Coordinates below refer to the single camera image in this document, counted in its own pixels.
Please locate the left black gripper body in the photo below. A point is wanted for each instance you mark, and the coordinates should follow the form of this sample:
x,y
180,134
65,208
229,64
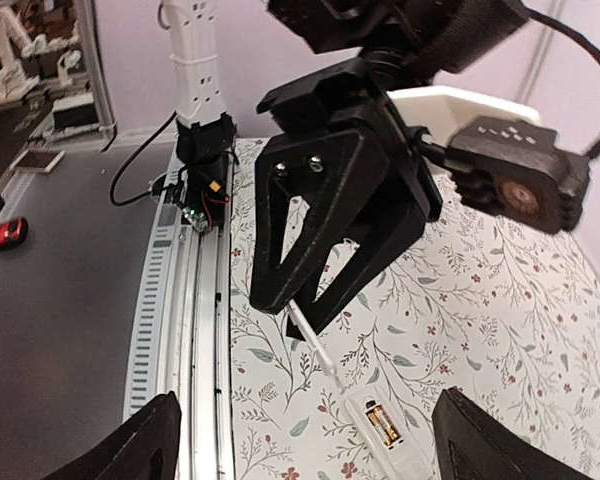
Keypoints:
x,y
313,109

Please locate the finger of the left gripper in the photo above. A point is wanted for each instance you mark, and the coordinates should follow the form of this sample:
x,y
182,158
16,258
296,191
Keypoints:
x,y
336,175
383,233

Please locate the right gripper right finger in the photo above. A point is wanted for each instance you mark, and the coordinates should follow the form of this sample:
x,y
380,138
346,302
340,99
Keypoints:
x,y
470,444

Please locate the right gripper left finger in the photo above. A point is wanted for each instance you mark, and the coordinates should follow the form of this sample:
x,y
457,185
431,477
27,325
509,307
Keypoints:
x,y
145,446

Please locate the white remote control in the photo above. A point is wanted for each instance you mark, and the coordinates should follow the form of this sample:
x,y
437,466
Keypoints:
x,y
394,449

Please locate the white remote battery cover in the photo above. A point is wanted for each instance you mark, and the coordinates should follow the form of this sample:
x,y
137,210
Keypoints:
x,y
328,366

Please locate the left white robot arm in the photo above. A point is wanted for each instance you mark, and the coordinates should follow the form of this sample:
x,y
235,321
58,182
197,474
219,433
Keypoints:
x,y
370,27

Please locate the floral patterned table mat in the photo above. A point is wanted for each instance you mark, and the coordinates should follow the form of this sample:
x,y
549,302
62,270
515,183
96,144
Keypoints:
x,y
505,314

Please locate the red computer mouse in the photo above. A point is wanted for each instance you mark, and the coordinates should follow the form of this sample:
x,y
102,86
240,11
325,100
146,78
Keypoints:
x,y
13,233

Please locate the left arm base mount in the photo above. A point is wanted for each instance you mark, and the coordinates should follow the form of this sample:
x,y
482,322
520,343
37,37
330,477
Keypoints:
x,y
200,188

